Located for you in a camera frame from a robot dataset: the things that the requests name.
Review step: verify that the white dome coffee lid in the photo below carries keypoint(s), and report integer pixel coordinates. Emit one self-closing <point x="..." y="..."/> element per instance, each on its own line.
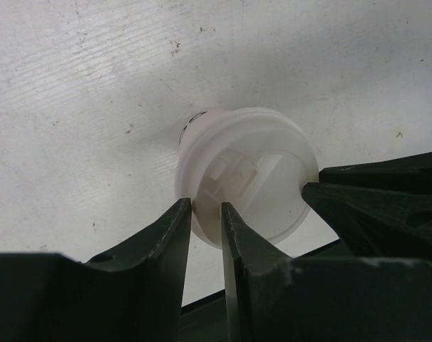
<point x="258" y="160"/>

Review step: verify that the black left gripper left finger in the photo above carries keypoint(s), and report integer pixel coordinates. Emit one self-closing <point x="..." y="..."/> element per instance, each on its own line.
<point x="130" y="292"/>

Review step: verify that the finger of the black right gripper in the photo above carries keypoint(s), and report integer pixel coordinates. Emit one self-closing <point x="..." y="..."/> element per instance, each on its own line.
<point x="379" y="209"/>

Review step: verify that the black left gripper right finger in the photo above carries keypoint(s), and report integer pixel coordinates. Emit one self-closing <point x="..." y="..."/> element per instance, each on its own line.
<point x="273" y="297"/>

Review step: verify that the white paper coffee cup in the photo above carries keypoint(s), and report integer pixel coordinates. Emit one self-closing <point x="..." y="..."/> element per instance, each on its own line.
<point x="198" y="124"/>

